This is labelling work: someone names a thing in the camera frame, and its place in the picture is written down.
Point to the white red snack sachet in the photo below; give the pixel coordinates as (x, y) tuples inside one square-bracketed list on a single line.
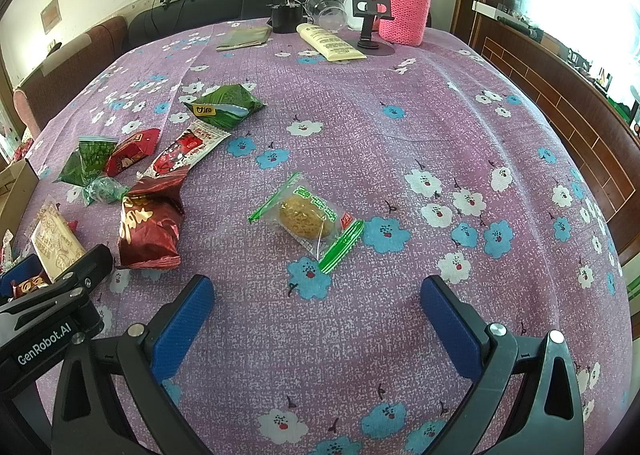
[(187, 150)]

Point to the small green yellow-label packet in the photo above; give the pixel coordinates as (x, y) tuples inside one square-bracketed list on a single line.
[(226, 107)]

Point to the purple floral tablecloth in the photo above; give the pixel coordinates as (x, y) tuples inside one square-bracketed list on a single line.
[(453, 170)]

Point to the clear green-striped cookie packet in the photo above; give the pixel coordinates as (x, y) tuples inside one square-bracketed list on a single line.
[(326, 230)]

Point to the wooden cabinet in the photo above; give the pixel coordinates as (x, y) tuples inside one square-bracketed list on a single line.
[(600, 143)]

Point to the white round container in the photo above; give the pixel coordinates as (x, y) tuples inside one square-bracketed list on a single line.
[(353, 22)]

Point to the black phone stand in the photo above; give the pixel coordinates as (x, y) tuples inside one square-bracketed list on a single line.
[(370, 10)]

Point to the brown red armchair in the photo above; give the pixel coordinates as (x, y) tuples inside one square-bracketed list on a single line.
[(62, 75)]

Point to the red rectangular candy packet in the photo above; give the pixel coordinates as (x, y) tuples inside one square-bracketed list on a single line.
[(132, 150)]

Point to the green crinkled snack packet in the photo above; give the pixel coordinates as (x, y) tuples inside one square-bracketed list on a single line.
[(87, 161)]

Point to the cream lotion tube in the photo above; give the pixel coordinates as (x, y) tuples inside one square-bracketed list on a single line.
[(331, 47)]

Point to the brown cardboard box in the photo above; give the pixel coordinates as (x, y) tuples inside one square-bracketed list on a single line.
[(17, 184)]

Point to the beige wafer biscuit packet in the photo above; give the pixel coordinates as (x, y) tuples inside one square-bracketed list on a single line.
[(54, 242)]

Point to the green clear twisted candy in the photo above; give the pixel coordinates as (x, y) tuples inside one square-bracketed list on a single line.
[(104, 190)]

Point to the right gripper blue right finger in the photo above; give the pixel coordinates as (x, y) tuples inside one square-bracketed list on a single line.
[(546, 415)]

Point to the black small pot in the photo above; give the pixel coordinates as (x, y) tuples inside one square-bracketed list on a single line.
[(286, 16)]

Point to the black sofa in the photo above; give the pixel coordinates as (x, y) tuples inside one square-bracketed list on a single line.
[(159, 22)]

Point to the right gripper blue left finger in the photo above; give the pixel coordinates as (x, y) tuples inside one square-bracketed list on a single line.
[(88, 417)]

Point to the green booklet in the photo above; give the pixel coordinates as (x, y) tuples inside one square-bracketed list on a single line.
[(244, 37)]

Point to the shiny red foil packet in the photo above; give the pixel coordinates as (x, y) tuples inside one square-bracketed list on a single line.
[(30, 285)]

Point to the large dark red snack bag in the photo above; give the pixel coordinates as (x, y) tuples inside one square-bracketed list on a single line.
[(150, 220)]

